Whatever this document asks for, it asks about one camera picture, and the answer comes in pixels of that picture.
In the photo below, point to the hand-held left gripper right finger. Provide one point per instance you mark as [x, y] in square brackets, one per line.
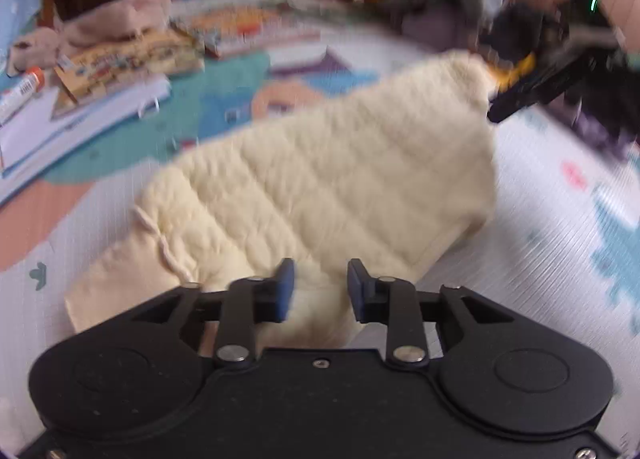
[356, 289]

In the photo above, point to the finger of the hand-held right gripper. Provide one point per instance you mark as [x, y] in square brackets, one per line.
[540, 89]

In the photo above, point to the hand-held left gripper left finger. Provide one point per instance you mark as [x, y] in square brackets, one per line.
[286, 284]

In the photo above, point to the cream quilted jacket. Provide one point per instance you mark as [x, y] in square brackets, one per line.
[325, 174]

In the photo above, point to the yellow knit sweater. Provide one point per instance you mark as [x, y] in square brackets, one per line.
[520, 66]

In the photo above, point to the black garment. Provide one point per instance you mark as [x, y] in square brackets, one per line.
[515, 26]

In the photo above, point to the purple sweatshirt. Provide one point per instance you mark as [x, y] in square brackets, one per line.
[605, 139]

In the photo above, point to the lavender garment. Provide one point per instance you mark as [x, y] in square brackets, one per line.
[440, 29]

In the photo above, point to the orange cartoon book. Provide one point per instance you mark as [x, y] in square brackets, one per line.
[240, 24]

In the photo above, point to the white paper booklet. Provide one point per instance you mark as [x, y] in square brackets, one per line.
[75, 124]

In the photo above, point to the yellow cartoon book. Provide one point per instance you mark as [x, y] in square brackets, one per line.
[120, 64]

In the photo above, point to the beige plush toy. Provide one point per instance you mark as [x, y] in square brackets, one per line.
[125, 9]

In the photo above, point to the orange and white tube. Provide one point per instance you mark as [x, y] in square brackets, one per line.
[20, 89]

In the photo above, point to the pink and blue floral blanket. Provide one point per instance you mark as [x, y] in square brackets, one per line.
[15, 4]

